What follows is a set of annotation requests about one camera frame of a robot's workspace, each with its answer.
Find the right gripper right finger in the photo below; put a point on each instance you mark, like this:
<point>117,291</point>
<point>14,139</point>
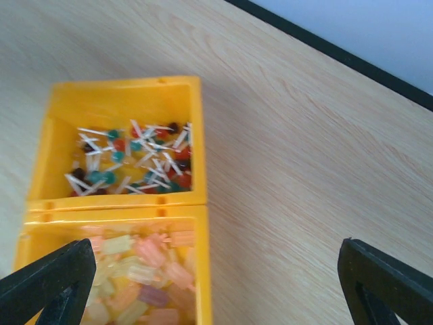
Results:
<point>380,289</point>

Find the black table edge frame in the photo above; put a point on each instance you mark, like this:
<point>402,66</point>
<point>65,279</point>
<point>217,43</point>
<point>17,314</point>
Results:
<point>344,57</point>

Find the yellow bin with lollipops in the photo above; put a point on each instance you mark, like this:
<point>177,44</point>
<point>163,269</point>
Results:
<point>113,105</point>

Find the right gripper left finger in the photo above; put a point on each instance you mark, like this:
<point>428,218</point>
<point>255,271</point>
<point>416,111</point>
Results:
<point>55,288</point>

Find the yellow bin with gummies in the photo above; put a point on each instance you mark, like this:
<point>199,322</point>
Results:
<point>152,263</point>

